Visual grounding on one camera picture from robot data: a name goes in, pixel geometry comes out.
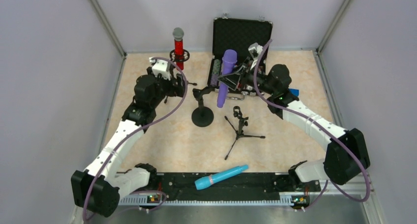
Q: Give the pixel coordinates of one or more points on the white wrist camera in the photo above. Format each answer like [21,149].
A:
[255,50]
[161,68]

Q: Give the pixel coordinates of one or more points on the black small tripod mic stand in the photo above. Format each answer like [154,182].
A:
[242,122]

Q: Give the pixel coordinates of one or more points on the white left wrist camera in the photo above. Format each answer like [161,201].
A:
[161,68]

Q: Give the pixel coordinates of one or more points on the cyan microphone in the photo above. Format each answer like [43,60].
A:
[207,181]

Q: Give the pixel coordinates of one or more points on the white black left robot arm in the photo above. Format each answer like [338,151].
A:
[98,189]

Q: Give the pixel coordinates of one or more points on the purple green chip stack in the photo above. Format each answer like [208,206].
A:
[215,73]

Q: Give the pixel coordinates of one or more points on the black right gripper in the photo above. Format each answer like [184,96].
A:
[241,75]

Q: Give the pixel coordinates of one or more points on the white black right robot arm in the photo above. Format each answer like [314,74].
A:
[346,151]

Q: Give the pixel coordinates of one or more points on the black poker chip case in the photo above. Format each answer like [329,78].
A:
[238,35]

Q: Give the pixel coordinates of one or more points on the colourful toy block train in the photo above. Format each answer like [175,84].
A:
[294,91]

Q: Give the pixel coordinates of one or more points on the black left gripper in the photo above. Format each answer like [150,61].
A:
[177,83]

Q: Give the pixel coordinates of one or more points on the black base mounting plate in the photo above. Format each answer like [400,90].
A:
[246,186]

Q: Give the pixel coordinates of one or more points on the black round-base mic stand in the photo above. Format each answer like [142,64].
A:
[202,116]

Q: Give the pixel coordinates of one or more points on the red glitter microphone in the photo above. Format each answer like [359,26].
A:
[178,35]

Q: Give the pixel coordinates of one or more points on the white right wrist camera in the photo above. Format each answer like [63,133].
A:
[255,50]

